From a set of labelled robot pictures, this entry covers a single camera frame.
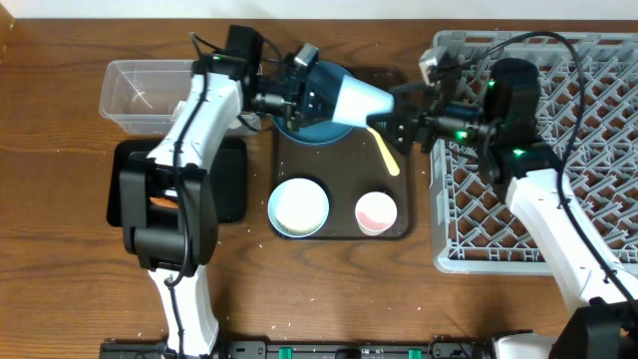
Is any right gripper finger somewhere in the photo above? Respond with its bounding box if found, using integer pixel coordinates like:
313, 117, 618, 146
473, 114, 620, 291
366, 114, 414, 156
390, 81, 441, 97

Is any light blue cup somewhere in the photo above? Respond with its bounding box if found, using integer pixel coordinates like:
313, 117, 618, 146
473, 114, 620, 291
324, 75, 395, 128

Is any pink cup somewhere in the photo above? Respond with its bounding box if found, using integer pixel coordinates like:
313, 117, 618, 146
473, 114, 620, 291
355, 191, 398, 236

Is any light blue rice bowl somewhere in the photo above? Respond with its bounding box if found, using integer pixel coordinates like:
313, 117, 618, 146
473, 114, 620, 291
267, 178, 330, 238

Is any orange carrot piece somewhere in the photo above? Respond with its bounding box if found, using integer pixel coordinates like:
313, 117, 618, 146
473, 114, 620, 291
150, 197, 178, 208

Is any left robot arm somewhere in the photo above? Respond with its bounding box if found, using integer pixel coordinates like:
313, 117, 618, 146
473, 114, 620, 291
116, 25, 349, 358

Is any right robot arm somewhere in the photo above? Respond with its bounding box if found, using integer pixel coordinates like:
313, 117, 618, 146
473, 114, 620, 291
367, 58, 637, 358

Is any grey dishwasher rack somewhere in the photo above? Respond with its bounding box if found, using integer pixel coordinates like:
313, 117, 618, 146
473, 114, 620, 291
429, 30, 637, 275

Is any dark blue plate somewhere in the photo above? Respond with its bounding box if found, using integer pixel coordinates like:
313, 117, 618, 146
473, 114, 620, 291
272, 61, 352, 146

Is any yellow plastic spoon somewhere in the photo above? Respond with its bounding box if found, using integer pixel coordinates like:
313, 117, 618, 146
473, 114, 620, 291
367, 127, 400, 177

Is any brown serving tray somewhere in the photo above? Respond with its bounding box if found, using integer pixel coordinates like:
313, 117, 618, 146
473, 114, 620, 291
268, 64, 418, 242

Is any black tray bin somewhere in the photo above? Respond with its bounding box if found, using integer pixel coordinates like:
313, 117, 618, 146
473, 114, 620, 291
106, 137, 248, 227

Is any white rice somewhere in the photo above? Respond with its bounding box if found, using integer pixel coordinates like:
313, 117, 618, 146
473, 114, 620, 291
274, 179, 325, 235

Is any clear plastic bin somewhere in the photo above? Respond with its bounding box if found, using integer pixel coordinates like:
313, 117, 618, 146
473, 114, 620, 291
99, 59, 264, 137

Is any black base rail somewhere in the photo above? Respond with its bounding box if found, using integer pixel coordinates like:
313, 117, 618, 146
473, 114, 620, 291
99, 339, 495, 359

